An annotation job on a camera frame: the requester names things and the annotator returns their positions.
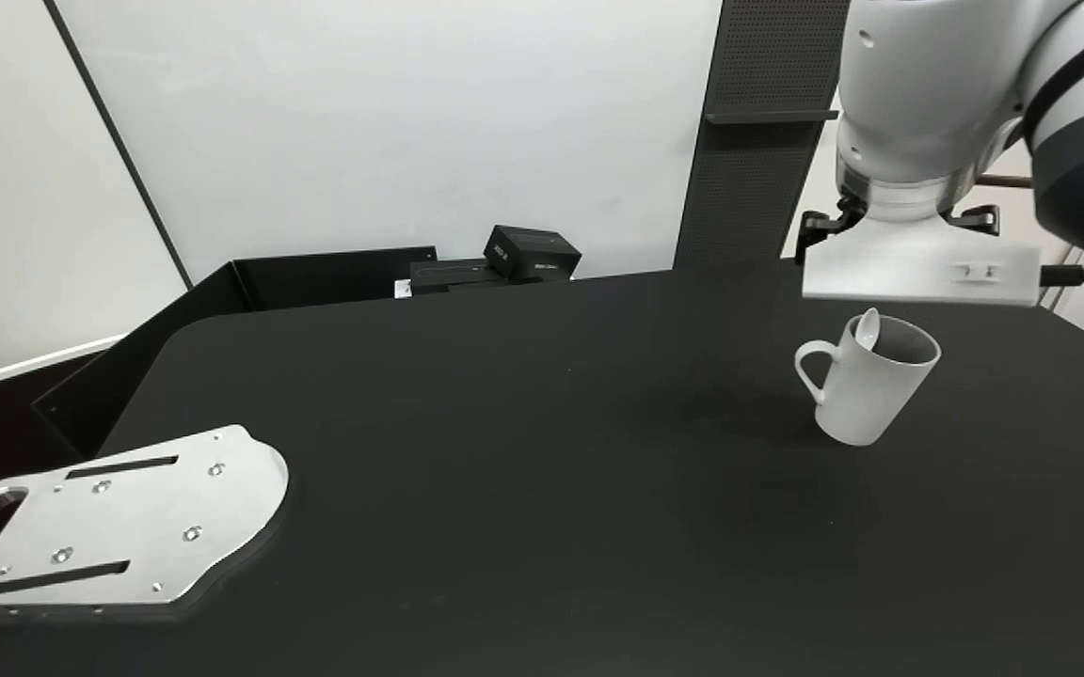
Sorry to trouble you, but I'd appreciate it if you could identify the white plastic spoon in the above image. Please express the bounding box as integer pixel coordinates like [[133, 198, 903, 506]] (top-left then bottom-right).
[[849, 310, 884, 353]]

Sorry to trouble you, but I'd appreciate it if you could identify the white ceramic cup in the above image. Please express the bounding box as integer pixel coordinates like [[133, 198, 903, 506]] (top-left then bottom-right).
[[791, 306, 943, 450]]

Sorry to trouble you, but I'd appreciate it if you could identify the small black box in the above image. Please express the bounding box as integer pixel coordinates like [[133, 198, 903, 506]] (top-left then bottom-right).
[[481, 221, 583, 281]]

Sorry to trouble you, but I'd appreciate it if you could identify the black vertical pillar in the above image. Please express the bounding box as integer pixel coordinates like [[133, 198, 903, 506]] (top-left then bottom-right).
[[670, 0, 855, 277]]

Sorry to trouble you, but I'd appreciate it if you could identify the silver metal mounting plate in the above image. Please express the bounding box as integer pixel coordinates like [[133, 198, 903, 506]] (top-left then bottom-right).
[[0, 423, 298, 618]]

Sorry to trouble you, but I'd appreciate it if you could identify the white glass wall panel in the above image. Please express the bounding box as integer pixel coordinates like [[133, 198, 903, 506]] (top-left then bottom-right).
[[48, 0, 730, 285]]

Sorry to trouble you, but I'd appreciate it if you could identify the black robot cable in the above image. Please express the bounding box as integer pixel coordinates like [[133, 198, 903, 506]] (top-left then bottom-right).
[[1035, 251, 1084, 290]]

